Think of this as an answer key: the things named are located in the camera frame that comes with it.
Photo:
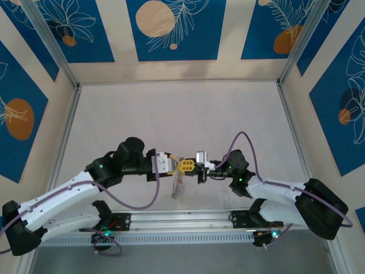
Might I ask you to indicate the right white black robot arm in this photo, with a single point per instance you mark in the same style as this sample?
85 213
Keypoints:
273 191

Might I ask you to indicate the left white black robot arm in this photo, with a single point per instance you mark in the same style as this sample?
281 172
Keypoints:
57 197

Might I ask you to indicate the black controller board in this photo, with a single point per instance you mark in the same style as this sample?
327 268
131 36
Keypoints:
266 238
99 236

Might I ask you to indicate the aluminium mounting rail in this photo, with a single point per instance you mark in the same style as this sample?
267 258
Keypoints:
182 219

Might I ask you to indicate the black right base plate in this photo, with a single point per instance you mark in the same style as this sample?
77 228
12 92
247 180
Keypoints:
238 218

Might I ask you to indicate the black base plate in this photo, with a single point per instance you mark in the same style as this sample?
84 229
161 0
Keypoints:
125 221
238 218

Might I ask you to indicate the aluminium table side rail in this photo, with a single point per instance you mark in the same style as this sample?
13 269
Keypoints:
64 140
295 137

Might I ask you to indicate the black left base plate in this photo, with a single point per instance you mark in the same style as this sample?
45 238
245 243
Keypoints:
125 221

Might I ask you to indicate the aluminium frame post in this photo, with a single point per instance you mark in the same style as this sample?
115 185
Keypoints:
305 40
51 45

